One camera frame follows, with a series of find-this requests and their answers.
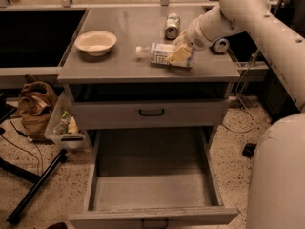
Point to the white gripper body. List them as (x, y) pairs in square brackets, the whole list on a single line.
[(194, 37)]

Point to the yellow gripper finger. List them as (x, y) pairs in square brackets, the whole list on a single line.
[(181, 39), (180, 53)]

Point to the clear plastic water bottle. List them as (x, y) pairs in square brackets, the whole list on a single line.
[(158, 53)]

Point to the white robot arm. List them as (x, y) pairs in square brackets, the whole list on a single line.
[(276, 198)]

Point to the grey drawer cabinet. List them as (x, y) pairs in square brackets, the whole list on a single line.
[(120, 75)]

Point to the closed grey top drawer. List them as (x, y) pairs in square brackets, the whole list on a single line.
[(149, 114)]

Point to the open grey middle drawer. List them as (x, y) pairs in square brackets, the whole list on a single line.
[(157, 178)]

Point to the green white soda can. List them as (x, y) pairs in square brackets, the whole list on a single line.
[(172, 26)]

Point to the blue soda can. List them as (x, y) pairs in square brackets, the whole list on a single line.
[(221, 45)]

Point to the white paper bowl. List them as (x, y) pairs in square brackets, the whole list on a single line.
[(95, 43)]

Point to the clear plastic storage bin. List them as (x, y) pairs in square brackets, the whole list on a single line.
[(62, 129)]

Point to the brown fabric bag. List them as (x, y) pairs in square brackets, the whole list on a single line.
[(36, 103)]

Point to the black stand legs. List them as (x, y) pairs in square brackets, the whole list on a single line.
[(36, 180)]

